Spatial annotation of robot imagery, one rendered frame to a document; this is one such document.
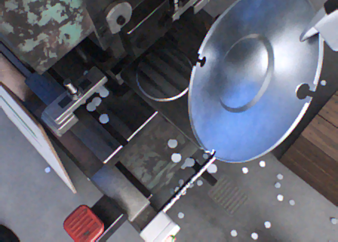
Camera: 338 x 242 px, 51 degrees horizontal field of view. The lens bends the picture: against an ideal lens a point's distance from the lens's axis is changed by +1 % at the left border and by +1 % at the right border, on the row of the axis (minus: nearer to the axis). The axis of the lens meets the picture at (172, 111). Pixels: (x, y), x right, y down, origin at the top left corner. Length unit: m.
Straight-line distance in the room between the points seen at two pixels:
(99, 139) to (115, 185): 0.12
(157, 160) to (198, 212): 0.65
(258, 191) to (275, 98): 1.00
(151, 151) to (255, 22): 0.40
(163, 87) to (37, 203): 0.99
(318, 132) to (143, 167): 0.62
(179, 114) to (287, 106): 0.28
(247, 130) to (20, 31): 0.34
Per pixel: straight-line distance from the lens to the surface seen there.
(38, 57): 0.46
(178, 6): 0.88
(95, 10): 0.49
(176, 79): 0.75
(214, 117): 0.61
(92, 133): 0.82
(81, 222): 0.73
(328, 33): 0.47
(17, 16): 0.41
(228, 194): 1.31
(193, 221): 1.46
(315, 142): 1.21
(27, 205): 1.62
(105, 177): 0.85
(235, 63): 0.60
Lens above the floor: 1.45
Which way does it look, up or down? 68 degrees down
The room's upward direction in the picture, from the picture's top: 11 degrees counter-clockwise
